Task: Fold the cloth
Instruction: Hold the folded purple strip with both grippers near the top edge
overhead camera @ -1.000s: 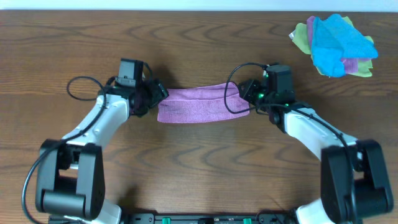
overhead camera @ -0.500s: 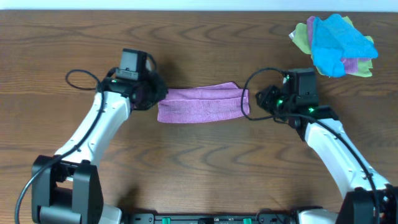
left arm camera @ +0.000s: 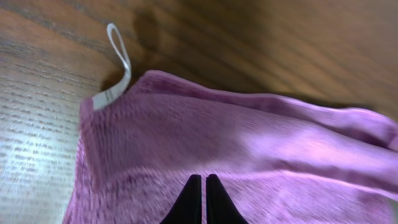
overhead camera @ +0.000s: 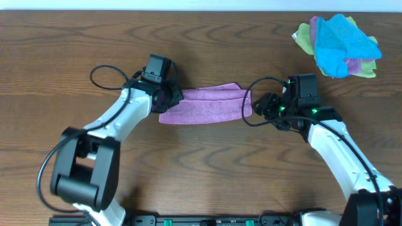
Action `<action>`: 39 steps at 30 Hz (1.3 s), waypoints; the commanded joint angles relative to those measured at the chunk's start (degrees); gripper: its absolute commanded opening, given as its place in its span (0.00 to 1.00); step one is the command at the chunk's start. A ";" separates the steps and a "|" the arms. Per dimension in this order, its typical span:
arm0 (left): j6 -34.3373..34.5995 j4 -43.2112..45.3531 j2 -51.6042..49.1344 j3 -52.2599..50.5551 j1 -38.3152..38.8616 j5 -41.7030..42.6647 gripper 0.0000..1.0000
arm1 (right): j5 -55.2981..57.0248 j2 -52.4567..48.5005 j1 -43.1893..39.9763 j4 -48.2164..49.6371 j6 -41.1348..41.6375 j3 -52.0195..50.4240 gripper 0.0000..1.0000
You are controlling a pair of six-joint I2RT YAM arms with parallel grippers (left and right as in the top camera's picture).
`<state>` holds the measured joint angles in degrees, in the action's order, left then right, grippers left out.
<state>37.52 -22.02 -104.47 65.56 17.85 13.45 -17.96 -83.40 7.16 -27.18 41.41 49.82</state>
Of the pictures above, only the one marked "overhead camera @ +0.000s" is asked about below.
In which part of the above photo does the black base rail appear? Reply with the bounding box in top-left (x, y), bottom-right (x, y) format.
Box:
top-left (48, 215), bottom-right (346, 226)

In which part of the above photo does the blue microfiber cloth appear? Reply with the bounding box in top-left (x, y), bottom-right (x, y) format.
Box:
top-left (312, 14), bottom-right (383, 78)

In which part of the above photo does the green microfiber cloth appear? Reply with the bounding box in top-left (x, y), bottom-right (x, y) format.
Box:
top-left (294, 16), bottom-right (378, 78)

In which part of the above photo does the purple microfiber cloth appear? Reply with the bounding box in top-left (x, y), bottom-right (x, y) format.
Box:
top-left (159, 83), bottom-right (253, 125)

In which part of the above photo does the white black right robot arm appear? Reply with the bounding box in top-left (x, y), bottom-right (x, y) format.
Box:
top-left (252, 93), bottom-right (401, 225)

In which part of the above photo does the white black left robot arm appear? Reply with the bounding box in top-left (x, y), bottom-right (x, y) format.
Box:
top-left (50, 78), bottom-right (183, 225)

